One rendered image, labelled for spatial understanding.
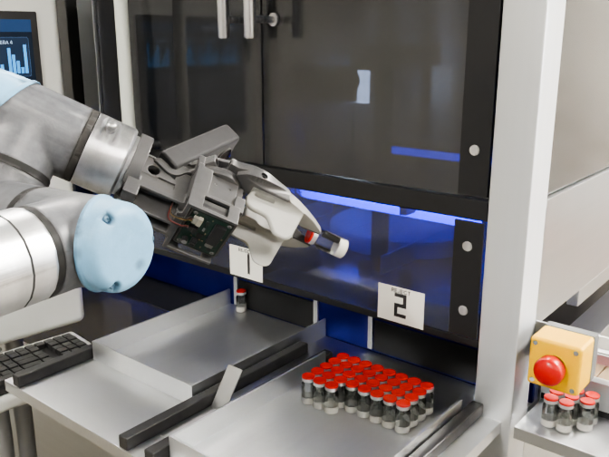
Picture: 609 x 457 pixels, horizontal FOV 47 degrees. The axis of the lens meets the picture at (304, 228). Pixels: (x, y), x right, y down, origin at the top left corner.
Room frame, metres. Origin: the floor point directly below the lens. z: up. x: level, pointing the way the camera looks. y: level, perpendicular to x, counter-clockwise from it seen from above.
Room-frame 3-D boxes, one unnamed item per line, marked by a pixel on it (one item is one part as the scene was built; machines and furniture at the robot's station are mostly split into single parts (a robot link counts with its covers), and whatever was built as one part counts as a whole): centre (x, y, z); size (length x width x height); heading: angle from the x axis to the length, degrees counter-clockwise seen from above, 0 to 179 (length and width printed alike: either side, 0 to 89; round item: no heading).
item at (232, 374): (0.93, 0.15, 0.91); 0.14 x 0.03 x 0.06; 140
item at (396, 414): (0.95, -0.08, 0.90); 0.18 x 0.02 x 0.05; 51
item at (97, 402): (1.02, 0.08, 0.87); 0.70 x 0.48 x 0.02; 51
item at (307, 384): (0.98, -0.01, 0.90); 0.02 x 0.02 x 0.05
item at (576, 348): (0.90, -0.37, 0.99); 0.08 x 0.07 x 0.07; 141
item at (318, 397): (0.97, -0.02, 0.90); 0.02 x 0.02 x 0.05
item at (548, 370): (0.87, -0.34, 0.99); 0.04 x 0.04 x 0.04; 51
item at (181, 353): (1.18, 0.17, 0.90); 0.34 x 0.26 x 0.04; 141
